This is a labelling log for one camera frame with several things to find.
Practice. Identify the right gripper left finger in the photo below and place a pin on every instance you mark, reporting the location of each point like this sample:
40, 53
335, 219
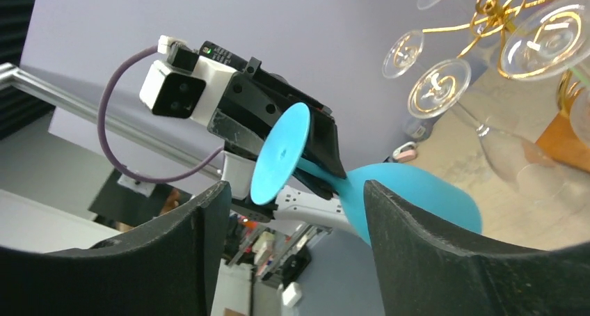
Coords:
166, 266

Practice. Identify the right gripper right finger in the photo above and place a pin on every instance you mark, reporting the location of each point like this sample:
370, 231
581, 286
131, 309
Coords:
429, 266

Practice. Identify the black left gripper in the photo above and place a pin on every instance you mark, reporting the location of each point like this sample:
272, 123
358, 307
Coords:
252, 104

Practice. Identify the blue plastic goblet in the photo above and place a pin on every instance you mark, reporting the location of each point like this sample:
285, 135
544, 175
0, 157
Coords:
281, 155

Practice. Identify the clear flute wine glass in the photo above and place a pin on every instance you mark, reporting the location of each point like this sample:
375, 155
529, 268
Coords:
514, 159

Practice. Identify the clear glass back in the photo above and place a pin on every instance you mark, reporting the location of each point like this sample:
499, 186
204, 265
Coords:
403, 54

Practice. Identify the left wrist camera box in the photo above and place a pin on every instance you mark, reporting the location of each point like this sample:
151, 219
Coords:
188, 83

